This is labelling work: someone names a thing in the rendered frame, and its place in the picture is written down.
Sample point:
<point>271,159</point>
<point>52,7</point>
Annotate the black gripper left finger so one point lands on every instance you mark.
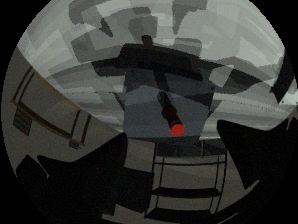
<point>95,176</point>

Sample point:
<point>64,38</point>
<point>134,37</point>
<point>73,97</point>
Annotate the dark grey sloped panel with hole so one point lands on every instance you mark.
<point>152,88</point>

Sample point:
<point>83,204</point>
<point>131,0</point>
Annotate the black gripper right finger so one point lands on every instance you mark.
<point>249,148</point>

